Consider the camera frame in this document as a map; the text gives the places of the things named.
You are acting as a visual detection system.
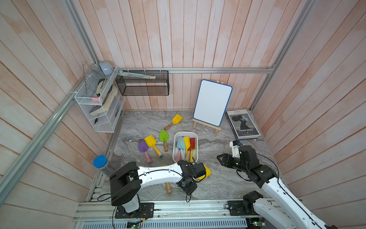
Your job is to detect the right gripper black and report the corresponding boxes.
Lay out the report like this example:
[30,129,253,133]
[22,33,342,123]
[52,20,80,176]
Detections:
[216,153,249,174]

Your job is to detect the all yellow plastic scoop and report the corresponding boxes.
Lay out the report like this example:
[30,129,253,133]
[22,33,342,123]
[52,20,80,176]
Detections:
[195,165,212,182]

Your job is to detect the purple shovel pink handle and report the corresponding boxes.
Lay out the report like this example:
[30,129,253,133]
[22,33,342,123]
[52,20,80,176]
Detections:
[175,149,182,162]
[138,139,152,164]

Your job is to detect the red shovel wooden handle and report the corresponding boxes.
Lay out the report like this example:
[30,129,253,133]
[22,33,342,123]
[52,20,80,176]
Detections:
[187,138,195,163]

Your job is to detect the light blue trowel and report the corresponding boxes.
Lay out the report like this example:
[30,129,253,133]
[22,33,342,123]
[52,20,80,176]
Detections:
[177,136,185,160]

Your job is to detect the yellow shovel orange handle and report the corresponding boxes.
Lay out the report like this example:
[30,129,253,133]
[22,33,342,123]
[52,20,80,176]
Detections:
[183,136,191,161]

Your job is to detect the green trowel wooden handle front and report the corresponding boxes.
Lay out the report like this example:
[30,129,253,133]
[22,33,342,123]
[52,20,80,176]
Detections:
[166,182,172,194]

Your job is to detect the green trowel wooden handle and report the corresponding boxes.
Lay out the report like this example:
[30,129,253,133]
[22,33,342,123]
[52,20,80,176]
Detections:
[166,182,172,194]
[159,129,169,152]

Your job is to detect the white plastic storage box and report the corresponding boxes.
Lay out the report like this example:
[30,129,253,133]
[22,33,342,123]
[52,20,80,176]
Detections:
[172,131,198,162]

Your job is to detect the green trowel yellow handle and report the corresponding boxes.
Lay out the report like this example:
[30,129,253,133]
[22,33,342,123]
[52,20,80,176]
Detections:
[189,142,196,163]

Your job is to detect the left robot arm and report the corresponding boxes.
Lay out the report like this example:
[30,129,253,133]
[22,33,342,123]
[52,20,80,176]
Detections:
[110,160,206,213]

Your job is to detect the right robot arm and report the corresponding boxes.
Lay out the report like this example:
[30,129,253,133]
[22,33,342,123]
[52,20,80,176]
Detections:
[217,141,336,229]

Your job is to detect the wooden easel stand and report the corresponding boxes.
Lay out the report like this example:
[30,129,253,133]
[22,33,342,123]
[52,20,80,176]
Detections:
[192,118,222,136]

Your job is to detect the grey Twins story book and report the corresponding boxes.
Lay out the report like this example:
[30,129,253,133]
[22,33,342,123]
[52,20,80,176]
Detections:
[226,109,261,140]

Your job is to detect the blue lidded jar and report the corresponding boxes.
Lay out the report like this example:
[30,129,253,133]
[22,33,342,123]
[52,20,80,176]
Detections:
[93,155,116,177]

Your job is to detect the pale green ruler tool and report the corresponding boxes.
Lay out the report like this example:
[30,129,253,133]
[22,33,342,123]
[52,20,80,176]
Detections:
[118,70,156,79]

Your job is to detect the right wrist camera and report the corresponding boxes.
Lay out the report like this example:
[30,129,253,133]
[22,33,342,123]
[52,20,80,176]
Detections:
[229,140,243,158]

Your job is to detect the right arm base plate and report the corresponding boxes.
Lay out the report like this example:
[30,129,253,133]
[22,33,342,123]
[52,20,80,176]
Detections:
[225,198,269,216]

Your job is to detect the green trowel wooden handle back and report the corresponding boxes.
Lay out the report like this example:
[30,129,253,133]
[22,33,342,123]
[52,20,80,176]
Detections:
[159,129,169,152]

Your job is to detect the yellow shovel wooden handle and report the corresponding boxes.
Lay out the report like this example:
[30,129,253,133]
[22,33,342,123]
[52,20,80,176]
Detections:
[164,114,183,131]

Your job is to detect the yellow shovel blue-tipped handle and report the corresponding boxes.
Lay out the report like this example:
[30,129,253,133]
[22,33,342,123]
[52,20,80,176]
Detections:
[144,135,163,158]

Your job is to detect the whiteboard with blue frame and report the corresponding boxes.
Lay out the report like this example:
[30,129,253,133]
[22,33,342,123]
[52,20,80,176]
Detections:
[193,80,233,127]

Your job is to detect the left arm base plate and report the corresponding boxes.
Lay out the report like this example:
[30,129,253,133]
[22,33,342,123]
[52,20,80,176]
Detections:
[115,202,154,219]

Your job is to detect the black wire basket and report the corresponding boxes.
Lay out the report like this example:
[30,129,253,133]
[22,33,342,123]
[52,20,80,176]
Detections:
[116,70,170,96]

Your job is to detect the books on wire shelf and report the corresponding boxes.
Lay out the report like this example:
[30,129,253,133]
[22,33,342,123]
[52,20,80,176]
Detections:
[89,79,119,116]

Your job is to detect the white wire shelf rack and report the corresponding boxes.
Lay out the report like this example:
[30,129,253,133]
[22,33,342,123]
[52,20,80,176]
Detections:
[74,65,125,133]

